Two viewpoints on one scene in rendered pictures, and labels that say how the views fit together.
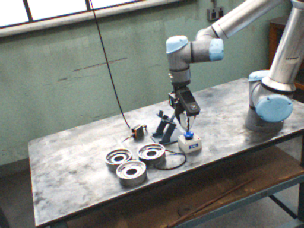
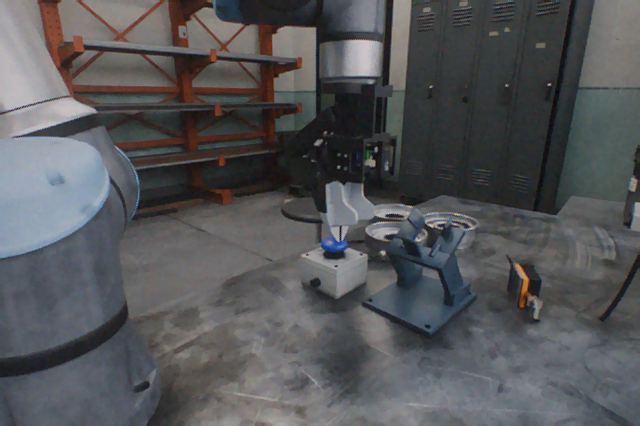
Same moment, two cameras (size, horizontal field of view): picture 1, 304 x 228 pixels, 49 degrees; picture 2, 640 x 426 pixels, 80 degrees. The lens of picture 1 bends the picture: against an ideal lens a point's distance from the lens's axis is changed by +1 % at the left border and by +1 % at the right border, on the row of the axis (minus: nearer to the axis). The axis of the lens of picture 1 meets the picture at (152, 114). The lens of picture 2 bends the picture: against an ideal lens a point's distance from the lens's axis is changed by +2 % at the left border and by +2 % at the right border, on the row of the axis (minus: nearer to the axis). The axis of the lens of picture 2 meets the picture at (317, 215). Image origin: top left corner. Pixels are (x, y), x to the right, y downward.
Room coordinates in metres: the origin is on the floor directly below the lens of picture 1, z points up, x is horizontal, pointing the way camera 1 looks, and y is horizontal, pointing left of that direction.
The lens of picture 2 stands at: (1.54, -0.40, 1.07)
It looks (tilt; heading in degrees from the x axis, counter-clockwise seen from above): 17 degrees down; 151
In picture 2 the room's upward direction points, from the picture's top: straight up
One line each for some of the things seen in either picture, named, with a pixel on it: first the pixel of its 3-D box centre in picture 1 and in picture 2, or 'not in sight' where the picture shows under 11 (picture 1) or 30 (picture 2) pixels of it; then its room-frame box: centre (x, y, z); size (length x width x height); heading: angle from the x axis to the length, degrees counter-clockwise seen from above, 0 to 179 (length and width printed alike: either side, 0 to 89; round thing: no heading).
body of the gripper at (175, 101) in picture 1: (181, 94); (353, 133); (1.14, -0.12, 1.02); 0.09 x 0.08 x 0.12; 18
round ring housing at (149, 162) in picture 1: (151, 155); (395, 242); (1.06, 0.02, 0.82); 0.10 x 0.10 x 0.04
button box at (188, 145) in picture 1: (190, 141); (331, 268); (1.11, -0.13, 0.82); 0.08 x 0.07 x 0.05; 108
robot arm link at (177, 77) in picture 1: (179, 74); (351, 65); (1.13, -0.12, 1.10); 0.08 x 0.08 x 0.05
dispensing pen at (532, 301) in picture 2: (133, 133); (522, 277); (1.25, 0.09, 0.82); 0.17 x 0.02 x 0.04; 137
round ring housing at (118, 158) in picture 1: (119, 160); (447, 230); (1.06, 0.15, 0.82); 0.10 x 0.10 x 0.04
